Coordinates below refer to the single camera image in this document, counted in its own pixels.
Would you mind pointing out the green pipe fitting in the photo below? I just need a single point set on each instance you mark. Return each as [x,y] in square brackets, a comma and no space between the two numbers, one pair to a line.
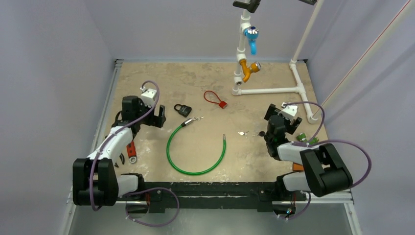
[303,139]

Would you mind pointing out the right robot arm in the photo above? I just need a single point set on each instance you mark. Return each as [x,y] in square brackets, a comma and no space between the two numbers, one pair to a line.
[324,171]

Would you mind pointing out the orange faucet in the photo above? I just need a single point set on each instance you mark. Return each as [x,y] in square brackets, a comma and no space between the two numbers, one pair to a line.
[248,70]

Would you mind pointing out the red cable lock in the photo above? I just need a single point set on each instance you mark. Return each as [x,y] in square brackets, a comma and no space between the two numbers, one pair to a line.
[212,97]

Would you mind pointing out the white PVC pipe frame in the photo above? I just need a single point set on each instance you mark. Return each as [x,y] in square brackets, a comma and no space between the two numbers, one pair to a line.
[250,6]

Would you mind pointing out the red adjustable wrench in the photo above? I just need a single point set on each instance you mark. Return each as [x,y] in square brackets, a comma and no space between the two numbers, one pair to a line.
[131,152]

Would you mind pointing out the small silver keys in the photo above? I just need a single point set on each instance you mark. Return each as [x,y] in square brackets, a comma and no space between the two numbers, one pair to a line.
[245,134]

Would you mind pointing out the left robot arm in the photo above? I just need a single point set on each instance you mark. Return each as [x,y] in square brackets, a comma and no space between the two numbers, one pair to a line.
[94,180]

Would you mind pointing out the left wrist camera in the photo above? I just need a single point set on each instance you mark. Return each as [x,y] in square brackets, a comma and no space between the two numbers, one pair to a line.
[148,96]

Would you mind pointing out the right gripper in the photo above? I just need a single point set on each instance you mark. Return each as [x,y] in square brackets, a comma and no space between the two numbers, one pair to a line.
[283,116]

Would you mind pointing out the black pliers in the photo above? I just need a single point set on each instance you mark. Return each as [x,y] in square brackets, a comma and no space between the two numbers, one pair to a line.
[121,160]

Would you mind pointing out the black handled key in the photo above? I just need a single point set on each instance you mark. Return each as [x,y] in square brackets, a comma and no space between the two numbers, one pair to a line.
[261,134]

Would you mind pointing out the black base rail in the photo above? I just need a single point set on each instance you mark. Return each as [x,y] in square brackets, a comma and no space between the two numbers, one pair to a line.
[259,196]

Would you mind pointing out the green cable lock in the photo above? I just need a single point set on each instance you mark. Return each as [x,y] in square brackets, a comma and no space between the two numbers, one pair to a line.
[194,155]

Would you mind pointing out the orange black brush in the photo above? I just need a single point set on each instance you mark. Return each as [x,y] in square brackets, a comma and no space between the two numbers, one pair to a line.
[297,167]

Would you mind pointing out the blue faucet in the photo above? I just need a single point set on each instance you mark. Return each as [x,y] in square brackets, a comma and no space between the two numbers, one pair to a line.
[252,34]

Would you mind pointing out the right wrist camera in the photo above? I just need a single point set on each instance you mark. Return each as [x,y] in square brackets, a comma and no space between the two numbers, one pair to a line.
[288,111]

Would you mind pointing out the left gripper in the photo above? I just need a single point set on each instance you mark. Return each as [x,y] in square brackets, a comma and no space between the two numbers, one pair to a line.
[154,120]

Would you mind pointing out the black padlock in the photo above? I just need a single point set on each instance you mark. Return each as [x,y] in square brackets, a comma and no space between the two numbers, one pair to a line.
[182,110]

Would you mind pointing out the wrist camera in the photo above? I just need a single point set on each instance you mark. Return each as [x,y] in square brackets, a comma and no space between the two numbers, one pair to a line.
[148,96]
[288,111]

